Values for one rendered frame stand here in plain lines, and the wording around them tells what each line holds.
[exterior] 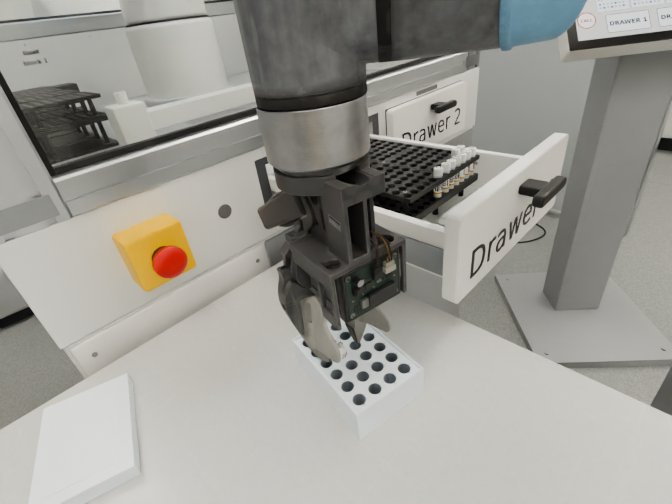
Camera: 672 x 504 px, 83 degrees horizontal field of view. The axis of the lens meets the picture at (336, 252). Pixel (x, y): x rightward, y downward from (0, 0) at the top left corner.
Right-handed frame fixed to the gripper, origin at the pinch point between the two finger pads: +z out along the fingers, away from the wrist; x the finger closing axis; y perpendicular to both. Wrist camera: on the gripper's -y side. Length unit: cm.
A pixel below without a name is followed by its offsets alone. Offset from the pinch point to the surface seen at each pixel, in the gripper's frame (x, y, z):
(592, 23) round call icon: 94, -26, -19
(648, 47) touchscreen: 103, -17, -13
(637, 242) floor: 184, -28, 82
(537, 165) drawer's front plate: 30.4, 1.6, -10.2
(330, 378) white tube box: -2.8, 2.5, 1.9
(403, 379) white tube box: 2.7, 7.2, 1.9
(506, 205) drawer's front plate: 22.6, 3.1, -8.2
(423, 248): 13.0, -0.3, -5.2
